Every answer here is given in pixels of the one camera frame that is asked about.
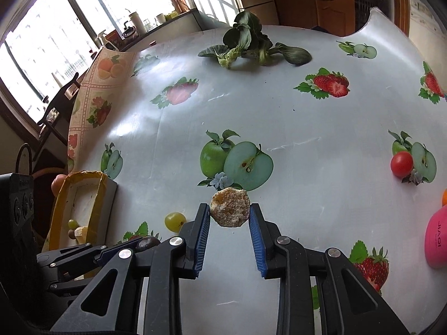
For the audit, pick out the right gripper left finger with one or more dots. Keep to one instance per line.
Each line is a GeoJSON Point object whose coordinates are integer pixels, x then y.
{"type": "Point", "coordinates": [110, 302]}

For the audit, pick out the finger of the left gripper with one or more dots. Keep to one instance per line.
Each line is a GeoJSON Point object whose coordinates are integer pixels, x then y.
{"type": "Point", "coordinates": [107, 254]}
{"type": "Point", "coordinates": [84, 254]}

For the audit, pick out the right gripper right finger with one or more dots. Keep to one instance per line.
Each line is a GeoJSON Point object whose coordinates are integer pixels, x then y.
{"type": "Point", "coordinates": [348, 304]}

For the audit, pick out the green grape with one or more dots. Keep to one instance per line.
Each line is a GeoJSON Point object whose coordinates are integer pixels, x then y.
{"type": "Point", "coordinates": [72, 224]}
{"type": "Point", "coordinates": [174, 221]}

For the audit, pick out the round brown sugar cake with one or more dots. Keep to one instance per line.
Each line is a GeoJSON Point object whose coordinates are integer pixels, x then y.
{"type": "Point", "coordinates": [230, 208]}

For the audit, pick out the red cherry tomato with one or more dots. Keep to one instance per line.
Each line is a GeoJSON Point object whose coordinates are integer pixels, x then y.
{"type": "Point", "coordinates": [401, 164]}

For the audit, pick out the dark cherry near gripper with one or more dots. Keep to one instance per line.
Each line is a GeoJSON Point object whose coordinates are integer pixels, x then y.
{"type": "Point", "coordinates": [147, 243]}

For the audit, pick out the beige cake chunk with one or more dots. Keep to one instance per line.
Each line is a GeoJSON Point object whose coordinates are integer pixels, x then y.
{"type": "Point", "coordinates": [80, 234]}

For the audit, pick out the brown longan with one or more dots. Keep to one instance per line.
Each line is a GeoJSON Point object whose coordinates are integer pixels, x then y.
{"type": "Point", "coordinates": [71, 234]}

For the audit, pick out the green grape in tray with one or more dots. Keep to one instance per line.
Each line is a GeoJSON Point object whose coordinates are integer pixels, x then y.
{"type": "Point", "coordinates": [72, 224]}

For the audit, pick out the shallow tray with yellow tape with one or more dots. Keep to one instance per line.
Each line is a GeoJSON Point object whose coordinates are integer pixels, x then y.
{"type": "Point", "coordinates": [87, 197]}

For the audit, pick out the red apple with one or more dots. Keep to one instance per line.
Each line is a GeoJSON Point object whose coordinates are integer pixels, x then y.
{"type": "Point", "coordinates": [57, 184]}

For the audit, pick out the dark wooden chair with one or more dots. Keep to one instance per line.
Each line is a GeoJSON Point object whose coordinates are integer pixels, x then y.
{"type": "Point", "coordinates": [63, 106]}

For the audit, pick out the pink cylindrical bottle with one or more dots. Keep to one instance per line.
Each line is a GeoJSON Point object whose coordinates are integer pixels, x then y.
{"type": "Point", "coordinates": [435, 244]}

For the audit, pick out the small orange fruit by bottle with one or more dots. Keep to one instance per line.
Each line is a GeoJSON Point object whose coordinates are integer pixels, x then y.
{"type": "Point", "coordinates": [444, 198]}

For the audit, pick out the fruit print tablecloth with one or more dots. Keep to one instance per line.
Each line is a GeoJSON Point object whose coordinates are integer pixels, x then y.
{"type": "Point", "coordinates": [311, 145]}

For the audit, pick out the kettle on windowsill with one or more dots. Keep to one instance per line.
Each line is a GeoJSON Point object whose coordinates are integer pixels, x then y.
{"type": "Point", "coordinates": [129, 31]}

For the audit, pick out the white thermos bottle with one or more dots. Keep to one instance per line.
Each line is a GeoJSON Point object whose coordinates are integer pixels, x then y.
{"type": "Point", "coordinates": [138, 24]}

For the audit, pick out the bok choy greens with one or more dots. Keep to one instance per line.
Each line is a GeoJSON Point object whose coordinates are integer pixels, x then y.
{"type": "Point", "coordinates": [245, 39]}

